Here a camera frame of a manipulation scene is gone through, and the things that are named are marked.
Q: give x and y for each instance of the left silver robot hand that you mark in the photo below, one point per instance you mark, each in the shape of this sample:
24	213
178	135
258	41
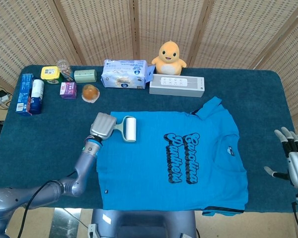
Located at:
103	126

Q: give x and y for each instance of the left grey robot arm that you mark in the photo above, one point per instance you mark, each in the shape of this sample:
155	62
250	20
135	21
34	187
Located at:
85	163

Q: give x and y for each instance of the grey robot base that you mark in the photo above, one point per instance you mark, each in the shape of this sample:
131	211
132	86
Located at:
144	225

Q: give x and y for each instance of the blue printed T-shirt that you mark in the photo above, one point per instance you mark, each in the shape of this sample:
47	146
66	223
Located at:
144	173

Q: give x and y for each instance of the orange bun in wrapper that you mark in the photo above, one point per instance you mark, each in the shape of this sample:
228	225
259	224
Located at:
90	93

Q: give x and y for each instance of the small purple box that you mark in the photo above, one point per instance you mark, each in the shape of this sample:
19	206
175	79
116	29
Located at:
68	90

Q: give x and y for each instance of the dark teal table cloth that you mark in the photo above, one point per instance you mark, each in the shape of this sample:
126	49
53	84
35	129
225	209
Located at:
52	138

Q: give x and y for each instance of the pale green plastic case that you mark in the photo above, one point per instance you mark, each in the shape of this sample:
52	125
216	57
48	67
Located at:
85	76

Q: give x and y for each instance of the pale blue tissue pack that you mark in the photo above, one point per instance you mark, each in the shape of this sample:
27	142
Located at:
124	74

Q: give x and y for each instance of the clear jar with sticks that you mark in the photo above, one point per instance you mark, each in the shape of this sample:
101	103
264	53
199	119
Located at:
65	69

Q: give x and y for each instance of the blue white tube bottle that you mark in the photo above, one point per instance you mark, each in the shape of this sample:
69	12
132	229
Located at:
37	96

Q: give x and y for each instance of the yellow lidded green jar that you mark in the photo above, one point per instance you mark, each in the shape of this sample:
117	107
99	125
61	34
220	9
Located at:
49	73

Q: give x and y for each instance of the grey power strip box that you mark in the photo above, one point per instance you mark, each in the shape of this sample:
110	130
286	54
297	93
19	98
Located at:
176	88

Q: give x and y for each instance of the blue toothpaste box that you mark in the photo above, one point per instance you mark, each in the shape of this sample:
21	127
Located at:
23	94

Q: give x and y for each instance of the orange plush toy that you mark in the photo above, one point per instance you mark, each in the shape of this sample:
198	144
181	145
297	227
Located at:
169	59

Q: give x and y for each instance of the woven folding screen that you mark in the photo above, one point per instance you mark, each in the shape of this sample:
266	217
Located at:
101	29

